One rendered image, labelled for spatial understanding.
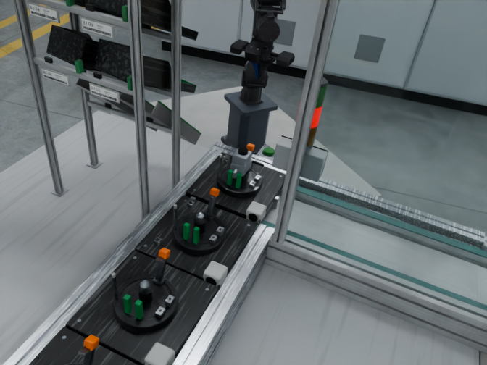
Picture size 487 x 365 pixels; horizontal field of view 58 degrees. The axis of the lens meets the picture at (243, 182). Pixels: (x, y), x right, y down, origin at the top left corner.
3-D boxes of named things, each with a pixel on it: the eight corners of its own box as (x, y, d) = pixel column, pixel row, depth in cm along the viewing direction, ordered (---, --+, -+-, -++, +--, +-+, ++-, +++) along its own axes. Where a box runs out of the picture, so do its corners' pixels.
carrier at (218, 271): (182, 199, 129) (182, 165, 121) (257, 228, 122) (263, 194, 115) (134, 253, 111) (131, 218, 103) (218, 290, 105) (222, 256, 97)
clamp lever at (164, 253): (157, 275, 101) (163, 246, 98) (164, 279, 100) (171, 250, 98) (148, 282, 97) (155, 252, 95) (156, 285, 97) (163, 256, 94)
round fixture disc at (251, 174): (228, 164, 141) (229, 158, 140) (268, 178, 138) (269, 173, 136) (208, 187, 131) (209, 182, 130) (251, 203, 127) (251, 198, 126)
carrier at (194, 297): (133, 254, 111) (130, 219, 103) (218, 292, 104) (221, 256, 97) (66, 329, 93) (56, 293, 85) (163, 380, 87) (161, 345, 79)
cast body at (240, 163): (238, 161, 134) (240, 142, 129) (251, 165, 133) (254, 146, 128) (226, 175, 127) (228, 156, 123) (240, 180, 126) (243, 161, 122)
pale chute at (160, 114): (165, 130, 150) (172, 119, 150) (195, 145, 145) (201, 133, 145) (117, 98, 124) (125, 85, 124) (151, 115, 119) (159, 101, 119)
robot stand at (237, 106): (251, 132, 178) (257, 87, 166) (271, 151, 169) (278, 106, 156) (219, 140, 172) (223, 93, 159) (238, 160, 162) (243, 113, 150)
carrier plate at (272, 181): (221, 156, 147) (221, 151, 146) (287, 179, 141) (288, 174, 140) (185, 196, 130) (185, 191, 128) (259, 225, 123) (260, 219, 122)
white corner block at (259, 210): (251, 210, 128) (252, 200, 125) (265, 216, 127) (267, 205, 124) (244, 219, 125) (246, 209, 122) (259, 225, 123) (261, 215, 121)
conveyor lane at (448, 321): (219, 177, 153) (220, 154, 147) (469, 268, 131) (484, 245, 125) (177, 227, 132) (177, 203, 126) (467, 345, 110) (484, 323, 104)
